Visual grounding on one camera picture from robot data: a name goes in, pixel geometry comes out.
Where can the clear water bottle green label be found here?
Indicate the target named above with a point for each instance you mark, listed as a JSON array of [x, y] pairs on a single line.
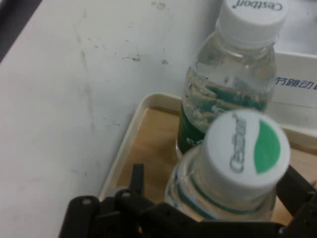
[[230, 74], [242, 158]]

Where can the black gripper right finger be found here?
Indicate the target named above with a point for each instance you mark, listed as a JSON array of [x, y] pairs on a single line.
[[302, 210]]

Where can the white and blue cardboard box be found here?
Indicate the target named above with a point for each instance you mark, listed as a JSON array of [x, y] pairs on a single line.
[[297, 99]]

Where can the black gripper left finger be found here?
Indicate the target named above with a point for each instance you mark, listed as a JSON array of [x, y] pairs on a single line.
[[119, 218]]

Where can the wooden tray with cream rim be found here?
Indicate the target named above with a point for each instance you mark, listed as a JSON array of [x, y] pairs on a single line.
[[151, 138]]

